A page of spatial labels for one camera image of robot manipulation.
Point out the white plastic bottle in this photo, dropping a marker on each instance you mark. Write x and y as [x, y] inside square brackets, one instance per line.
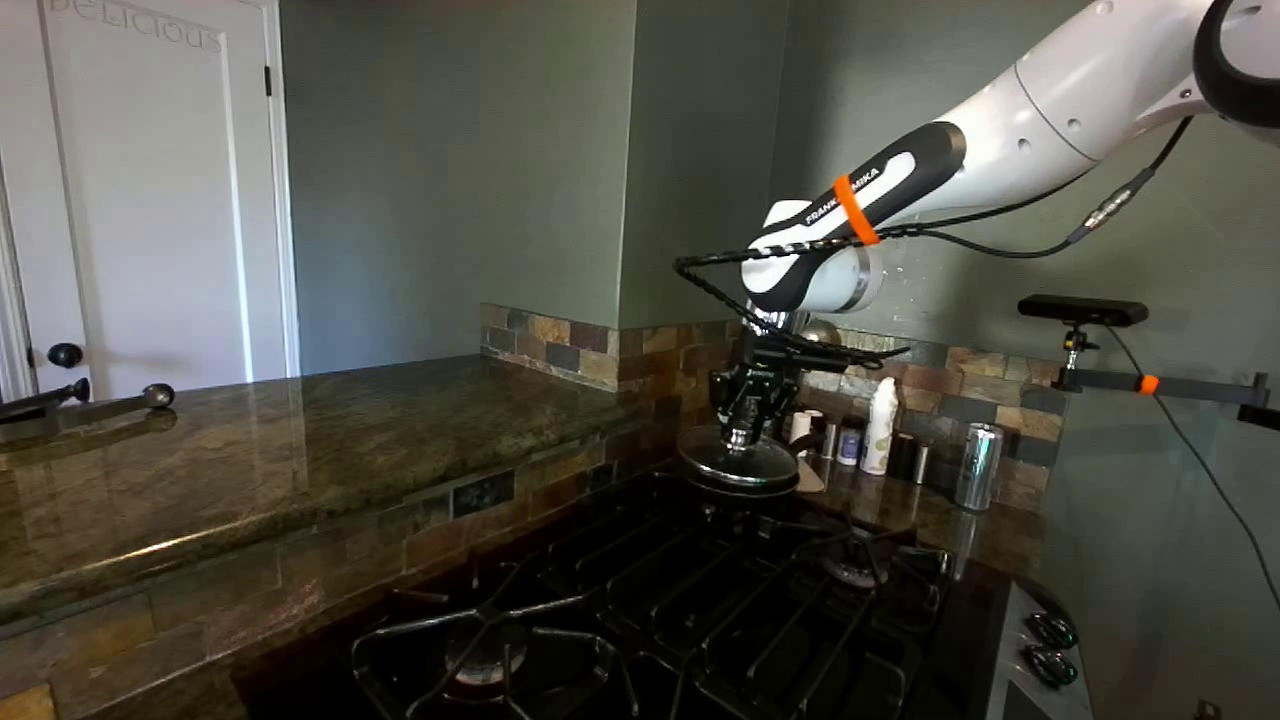
[879, 427]

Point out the white panel door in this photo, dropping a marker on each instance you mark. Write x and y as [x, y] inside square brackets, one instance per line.
[160, 202]

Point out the black door knob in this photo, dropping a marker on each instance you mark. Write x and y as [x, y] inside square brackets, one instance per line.
[66, 355]

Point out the black stove knob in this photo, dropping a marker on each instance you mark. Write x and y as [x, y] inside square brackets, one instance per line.
[1049, 670]
[1052, 630]

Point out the black frying pan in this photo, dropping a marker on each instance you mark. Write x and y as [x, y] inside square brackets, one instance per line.
[735, 495]

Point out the round glass pan lid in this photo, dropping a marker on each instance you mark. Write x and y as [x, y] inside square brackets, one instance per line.
[712, 465]

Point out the dark shaker container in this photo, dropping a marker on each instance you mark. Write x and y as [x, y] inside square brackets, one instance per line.
[911, 460]

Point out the silver drink can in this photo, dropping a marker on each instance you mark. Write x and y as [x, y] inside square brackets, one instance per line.
[982, 465]

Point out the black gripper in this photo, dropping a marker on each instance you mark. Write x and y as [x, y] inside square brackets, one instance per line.
[758, 392]

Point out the small dark jar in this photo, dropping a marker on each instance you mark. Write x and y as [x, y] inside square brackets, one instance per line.
[849, 445]

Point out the black stereo camera bar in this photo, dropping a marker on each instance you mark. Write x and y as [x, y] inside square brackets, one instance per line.
[1080, 309]

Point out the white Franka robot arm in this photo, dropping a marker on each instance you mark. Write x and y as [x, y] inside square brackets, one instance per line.
[1065, 105]

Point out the camera stand with orange clamps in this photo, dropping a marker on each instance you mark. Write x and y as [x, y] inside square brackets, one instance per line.
[1185, 387]

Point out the wall outlet plate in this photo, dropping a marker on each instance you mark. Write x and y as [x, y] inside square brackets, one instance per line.
[483, 495]

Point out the black gas stove range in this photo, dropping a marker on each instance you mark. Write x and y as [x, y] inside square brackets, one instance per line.
[666, 615]

